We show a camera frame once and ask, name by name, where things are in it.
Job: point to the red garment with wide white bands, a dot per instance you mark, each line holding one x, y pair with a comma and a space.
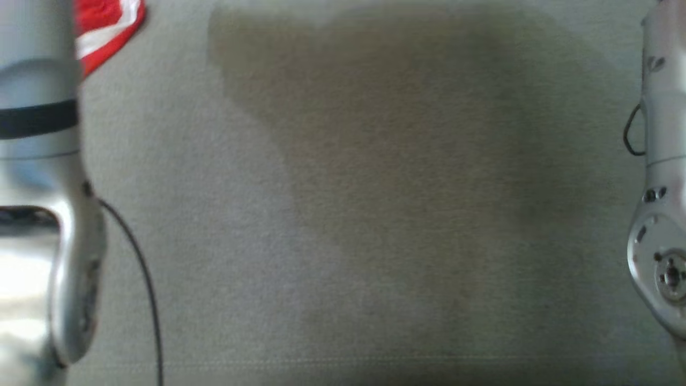
104, 21

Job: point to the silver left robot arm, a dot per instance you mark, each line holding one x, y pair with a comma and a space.
37, 161

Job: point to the grey fabric sofa seat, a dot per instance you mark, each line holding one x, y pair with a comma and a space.
375, 214

